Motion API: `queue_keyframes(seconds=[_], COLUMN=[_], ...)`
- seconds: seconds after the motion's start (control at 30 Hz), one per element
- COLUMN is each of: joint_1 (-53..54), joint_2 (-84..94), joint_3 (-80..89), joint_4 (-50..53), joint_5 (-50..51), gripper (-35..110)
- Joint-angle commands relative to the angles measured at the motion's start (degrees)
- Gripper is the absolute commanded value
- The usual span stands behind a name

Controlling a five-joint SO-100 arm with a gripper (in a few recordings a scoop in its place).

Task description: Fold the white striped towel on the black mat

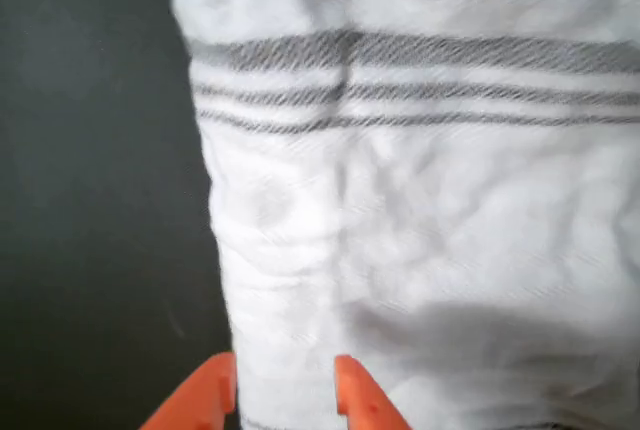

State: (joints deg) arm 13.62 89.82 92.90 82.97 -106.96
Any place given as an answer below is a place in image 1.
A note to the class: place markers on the white grey-striped towel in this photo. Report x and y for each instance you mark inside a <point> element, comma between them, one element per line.
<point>425,200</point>

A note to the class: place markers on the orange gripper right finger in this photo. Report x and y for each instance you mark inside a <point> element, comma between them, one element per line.
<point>362,400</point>

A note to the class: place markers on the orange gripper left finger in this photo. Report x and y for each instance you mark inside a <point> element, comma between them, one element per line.
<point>200,400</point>

